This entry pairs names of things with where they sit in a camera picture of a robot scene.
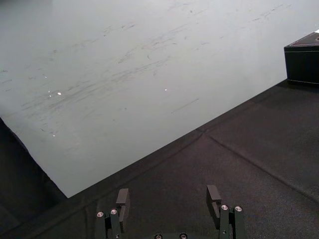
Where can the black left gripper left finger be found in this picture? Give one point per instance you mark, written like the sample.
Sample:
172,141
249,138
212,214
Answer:
122,204

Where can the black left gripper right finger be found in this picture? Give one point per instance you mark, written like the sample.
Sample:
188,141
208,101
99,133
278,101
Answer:
219,211

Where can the black table cloth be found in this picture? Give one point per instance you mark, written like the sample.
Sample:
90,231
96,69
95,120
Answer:
199,174

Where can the black box with stitched edge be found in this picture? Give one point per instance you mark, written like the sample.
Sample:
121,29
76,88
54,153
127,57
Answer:
302,62

